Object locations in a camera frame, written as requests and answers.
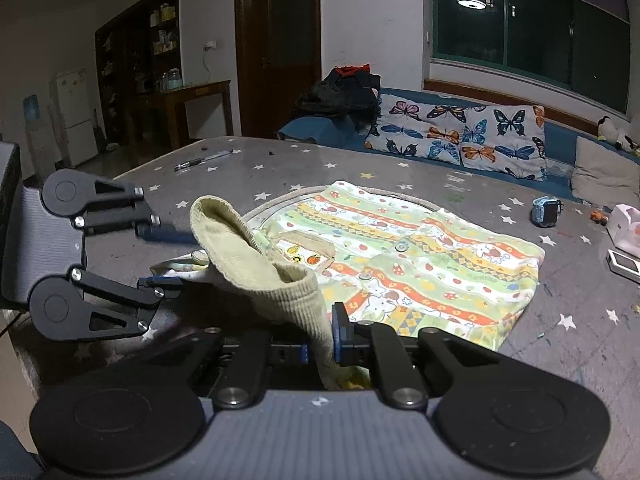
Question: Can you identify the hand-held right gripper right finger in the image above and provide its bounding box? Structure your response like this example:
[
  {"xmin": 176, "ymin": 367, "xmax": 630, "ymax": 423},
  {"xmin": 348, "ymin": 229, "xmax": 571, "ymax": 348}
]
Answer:
[{"xmin": 331, "ymin": 302, "xmax": 502, "ymax": 410}]

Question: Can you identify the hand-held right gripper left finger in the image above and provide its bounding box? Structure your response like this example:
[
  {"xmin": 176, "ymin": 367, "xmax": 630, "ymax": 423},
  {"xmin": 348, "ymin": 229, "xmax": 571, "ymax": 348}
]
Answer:
[{"xmin": 140, "ymin": 326, "xmax": 308, "ymax": 410}]

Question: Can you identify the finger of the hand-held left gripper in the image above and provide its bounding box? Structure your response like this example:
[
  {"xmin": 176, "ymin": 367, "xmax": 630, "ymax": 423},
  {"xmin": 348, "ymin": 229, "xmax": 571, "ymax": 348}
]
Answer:
[
  {"xmin": 75, "ymin": 176, "xmax": 199, "ymax": 244},
  {"xmin": 72, "ymin": 269, "xmax": 184, "ymax": 339}
]

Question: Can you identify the printed children's pajama top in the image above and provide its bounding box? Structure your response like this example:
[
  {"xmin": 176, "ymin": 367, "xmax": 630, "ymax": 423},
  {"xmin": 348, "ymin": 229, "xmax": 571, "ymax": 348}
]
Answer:
[{"xmin": 149, "ymin": 180, "xmax": 546, "ymax": 392}]

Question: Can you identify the pile of dark clothes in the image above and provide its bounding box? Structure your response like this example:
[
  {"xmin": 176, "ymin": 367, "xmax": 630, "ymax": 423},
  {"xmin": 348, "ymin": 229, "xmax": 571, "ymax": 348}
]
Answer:
[{"xmin": 291, "ymin": 64, "xmax": 384, "ymax": 130}]

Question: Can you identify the black pen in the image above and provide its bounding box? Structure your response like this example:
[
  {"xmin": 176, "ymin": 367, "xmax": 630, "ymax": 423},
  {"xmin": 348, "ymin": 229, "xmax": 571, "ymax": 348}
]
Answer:
[{"xmin": 173, "ymin": 149, "xmax": 234, "ymax": 172}]

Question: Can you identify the water dispenser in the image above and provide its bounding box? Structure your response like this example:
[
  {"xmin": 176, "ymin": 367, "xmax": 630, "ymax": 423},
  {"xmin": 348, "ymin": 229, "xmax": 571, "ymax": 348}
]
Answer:
[{"xmin": 22, "ymin": 94, "xmax": 57, "ymax": 177}]

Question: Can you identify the white refrigerator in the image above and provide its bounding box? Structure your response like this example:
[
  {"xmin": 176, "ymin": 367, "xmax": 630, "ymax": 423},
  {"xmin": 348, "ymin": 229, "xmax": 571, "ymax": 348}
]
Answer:
[{"xmin": 54, "ymin": 67, "xmax": 99, "ymax": 167}]

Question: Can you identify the wooden side table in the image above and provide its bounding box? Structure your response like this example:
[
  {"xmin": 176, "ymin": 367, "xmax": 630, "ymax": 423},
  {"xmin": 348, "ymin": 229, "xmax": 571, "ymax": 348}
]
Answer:
[{"xmin": 149, "ymin": 79, "xmax": 234, "ymax": 150}]

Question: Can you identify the dark wooden shelf cabinet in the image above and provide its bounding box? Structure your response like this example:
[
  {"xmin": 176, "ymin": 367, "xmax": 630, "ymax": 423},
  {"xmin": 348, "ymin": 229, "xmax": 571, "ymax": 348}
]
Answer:
[{"xmin": 94, "ymin": 0, "xmax": 181, "ymax": 147}]

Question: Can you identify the blue bench sofa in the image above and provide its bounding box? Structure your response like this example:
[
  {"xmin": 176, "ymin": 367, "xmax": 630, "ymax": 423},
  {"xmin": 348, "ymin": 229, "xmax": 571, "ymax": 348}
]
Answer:
[{"xmin": 276, "ymin": 87, "xmax": 640, "ymax": 202}]

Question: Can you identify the dark wooden door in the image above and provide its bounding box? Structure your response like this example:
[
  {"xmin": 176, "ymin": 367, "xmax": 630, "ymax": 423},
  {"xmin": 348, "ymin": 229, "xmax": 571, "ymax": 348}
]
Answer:
[{"xmin": 234, "ymin": 0, "xmax": 322, "ymax": 139}]

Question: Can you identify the butterfly print pillow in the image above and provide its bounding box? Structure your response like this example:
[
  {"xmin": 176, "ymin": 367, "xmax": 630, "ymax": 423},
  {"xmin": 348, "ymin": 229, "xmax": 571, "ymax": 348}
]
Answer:
[
  {"xmin": 459, "ymin": 105, "xmax": 549, "ymax": 182},
  {"xmin": 365, "ymin": 97, "xmax": 477, "ymax": 162}
]

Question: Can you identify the blue children's smart watch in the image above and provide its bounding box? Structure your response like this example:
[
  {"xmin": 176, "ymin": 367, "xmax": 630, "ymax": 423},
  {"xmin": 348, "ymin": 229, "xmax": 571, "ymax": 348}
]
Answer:
[{"xmin": 531, "ymin": 197, "xmax": 564, "ymax": 229}]

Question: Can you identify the white remote control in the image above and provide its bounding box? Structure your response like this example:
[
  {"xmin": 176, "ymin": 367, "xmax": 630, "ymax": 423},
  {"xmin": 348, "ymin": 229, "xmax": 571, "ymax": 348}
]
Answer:
[{"xmin": 606, "ymin": 249, "xmax": 640, "ymax": 277}]

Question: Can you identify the flat white tissue pack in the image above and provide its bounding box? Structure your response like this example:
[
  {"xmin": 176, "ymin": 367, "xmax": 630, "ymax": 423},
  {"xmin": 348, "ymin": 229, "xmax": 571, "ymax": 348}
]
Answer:
[{"xmin": 607, "ymin": 203, "xmax": 640, "ymax": 257}]

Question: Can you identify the beige pillow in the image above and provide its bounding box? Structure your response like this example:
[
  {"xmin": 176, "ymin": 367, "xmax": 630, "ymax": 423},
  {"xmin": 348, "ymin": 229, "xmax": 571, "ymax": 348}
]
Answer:
[{"xmin": 570, "ymin": 136, "xmax": 640, "ymax": 212}]

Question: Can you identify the black and white plush toy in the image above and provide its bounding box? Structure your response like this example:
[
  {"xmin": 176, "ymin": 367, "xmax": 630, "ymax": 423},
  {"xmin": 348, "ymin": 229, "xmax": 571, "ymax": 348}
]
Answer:
[{"xmin": 597, "ymin": 116, "xmax": 640, "ymax": 155}]

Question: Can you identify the green framed window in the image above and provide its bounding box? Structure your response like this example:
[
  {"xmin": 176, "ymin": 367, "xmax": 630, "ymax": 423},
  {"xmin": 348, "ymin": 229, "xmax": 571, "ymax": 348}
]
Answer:
[{"xmin": 430, "ymin": 0, "xmax": 632, "ymax": 115}]

